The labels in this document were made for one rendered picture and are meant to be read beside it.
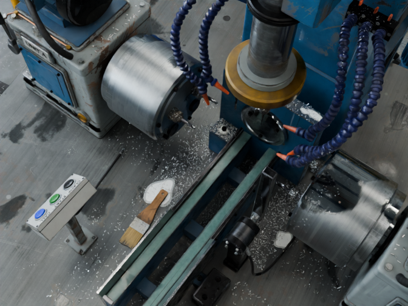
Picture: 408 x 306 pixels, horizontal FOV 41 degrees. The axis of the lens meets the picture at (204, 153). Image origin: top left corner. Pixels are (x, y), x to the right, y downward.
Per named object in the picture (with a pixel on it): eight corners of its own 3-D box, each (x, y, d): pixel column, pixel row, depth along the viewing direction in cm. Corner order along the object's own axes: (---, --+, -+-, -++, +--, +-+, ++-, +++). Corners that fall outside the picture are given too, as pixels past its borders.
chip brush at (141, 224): (158, 187, 165) (158, 186, 164) (172, 195, 164) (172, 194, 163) (118, 242, 157) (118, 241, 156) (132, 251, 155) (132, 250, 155)
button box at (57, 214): (85, 185, 143) (72, 172, 140) (98, 190, 137) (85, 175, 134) (37, 235, 136) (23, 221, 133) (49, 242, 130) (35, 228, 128)
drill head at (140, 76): (127, 47, 175) (117, -10, 153) (218, 105, 165) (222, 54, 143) (73, 98, 166) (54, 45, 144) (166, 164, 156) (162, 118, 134)
